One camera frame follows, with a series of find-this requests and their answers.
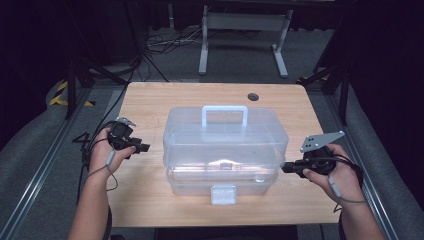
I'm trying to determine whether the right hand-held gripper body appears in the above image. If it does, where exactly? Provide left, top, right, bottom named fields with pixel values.
left=293, top=130, right=346, bottom=177

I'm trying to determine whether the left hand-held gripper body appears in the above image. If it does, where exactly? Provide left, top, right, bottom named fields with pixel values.
left=106, top=116, right=143, bottom=152

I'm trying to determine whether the clear plastic storage box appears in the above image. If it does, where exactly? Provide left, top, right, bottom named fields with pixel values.
left=162, top=104, right=290, bottom=206

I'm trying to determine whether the person's left hand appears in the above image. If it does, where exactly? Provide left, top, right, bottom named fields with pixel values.
left=87, top=128, right=138, bottom=183

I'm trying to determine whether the person's right hand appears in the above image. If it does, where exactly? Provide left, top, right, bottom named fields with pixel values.
left=301, top=143, right=364, bottom=202

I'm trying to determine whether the black metal stand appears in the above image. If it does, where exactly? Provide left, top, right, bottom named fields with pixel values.
left=64, top=54, right=132, bottom=120
left=295, top=59, right=352, bottom=127

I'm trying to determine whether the yellow black floor tape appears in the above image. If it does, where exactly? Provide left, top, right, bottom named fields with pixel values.
left=48, top=80, right=96, bottom=108

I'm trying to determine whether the grey cable of left gripper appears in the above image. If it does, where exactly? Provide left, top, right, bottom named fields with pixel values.
left=84, top=149, right=120, bottom=193

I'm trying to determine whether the grey cable of gripper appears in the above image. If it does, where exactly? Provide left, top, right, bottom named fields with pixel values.
left=84, top=149, right=120, bottom=193
left=327, top=175, right=368, bottom=205

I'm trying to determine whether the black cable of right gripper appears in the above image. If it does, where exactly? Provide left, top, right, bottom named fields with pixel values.
left=318, top=154, right=365, bottom=188

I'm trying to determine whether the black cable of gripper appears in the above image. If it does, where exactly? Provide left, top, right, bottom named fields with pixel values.
left=318, top=154, right=365, bottom=188
left=77, top=120, right=118, bottom=204

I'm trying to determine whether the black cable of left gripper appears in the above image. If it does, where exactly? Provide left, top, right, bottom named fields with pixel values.
left=77, top=120, right=118, bottom=204

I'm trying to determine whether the grey cable of right gripper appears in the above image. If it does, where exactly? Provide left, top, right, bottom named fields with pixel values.
left=327, top=175, right=368, bottom=205

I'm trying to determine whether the aluminium floor rail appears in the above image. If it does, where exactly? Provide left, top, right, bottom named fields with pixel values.
left=0, top=87, right=95, bottom=240
left=324, top=94, right=399, bottom=240

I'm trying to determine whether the bundle of floor cables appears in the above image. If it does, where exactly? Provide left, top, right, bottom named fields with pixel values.
left=145, top=27, right=205, bottom=55

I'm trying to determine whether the white metal table frame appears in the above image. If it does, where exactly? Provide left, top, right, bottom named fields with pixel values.
left=197, top=4, right=295, bottom=79

